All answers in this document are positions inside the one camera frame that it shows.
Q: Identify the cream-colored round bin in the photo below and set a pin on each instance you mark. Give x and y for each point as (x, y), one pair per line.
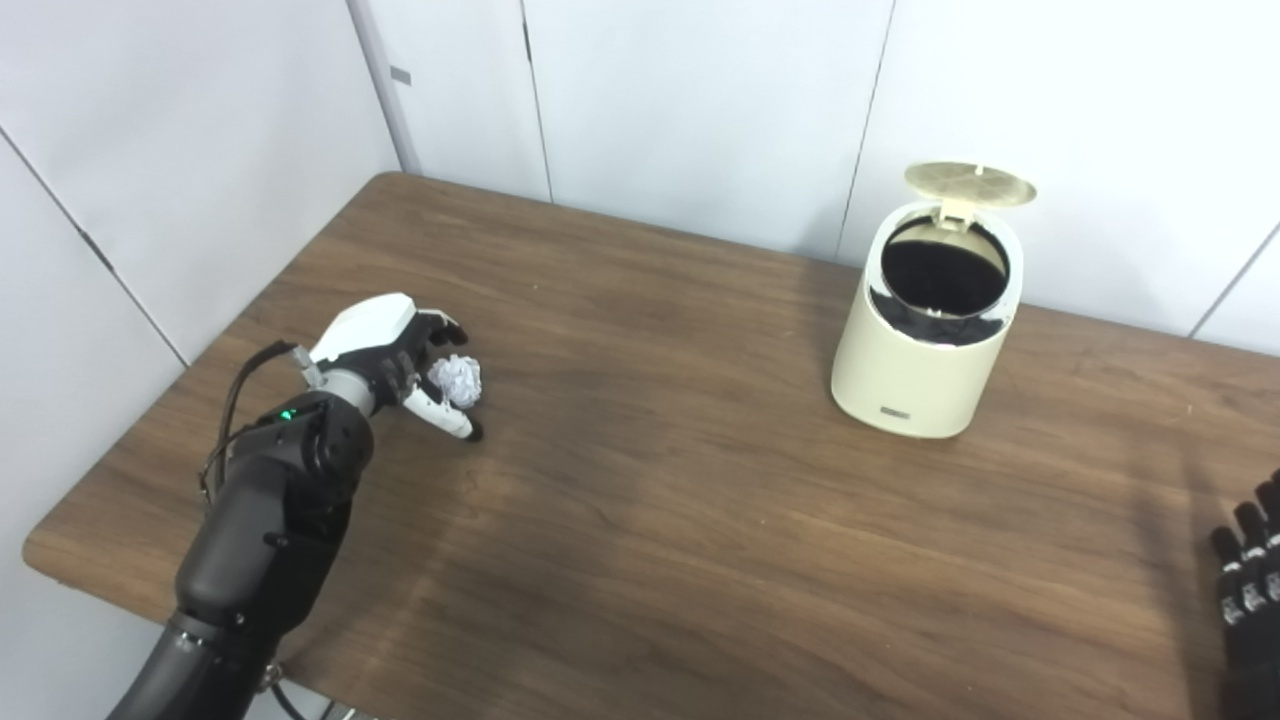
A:
(910, 370)

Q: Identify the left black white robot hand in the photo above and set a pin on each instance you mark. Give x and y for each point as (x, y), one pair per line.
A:
(365, 325)

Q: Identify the white paper ball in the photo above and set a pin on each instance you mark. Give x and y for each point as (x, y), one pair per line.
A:
(458, 380)

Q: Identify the small grey wall label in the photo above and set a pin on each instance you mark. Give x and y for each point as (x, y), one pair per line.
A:
(401, 75)

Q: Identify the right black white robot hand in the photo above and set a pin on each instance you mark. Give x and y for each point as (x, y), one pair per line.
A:
(1255, 590)

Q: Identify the cream round bin lid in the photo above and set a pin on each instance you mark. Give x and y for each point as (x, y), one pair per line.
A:
(970, 185)

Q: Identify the grey wall post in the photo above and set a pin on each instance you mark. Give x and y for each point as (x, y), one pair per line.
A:
(385, 80)

